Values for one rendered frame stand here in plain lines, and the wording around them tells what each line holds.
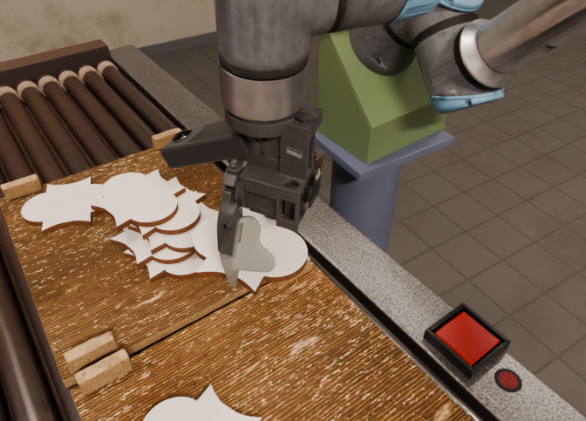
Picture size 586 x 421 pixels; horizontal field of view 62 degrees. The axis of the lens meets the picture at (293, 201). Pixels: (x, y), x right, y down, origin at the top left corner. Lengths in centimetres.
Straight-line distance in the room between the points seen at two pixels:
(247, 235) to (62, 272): 36
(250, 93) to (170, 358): 36
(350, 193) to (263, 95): 79
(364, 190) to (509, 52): 50
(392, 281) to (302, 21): 45
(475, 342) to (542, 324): 134
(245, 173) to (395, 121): 61
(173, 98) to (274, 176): 77
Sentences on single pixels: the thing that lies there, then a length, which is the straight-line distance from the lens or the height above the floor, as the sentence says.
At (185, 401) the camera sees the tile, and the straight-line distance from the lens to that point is 59.
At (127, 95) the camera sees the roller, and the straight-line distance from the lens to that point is 126.
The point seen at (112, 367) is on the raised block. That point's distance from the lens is 62.
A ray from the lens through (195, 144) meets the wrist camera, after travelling 49.
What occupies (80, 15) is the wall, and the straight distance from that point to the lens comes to 367.
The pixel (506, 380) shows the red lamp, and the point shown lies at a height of 92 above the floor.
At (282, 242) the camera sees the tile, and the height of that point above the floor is 105.
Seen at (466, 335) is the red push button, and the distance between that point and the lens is 68.
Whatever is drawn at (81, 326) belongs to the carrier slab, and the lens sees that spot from 70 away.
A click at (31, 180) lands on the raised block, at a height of 96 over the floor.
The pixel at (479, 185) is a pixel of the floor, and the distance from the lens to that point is 254.
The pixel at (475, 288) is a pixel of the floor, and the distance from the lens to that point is 203.
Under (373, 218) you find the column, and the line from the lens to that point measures 122.
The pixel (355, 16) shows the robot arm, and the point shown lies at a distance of 41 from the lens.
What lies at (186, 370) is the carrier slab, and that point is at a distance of 63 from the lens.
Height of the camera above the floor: 146
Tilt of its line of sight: 40 degrees down
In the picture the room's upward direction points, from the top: straight up
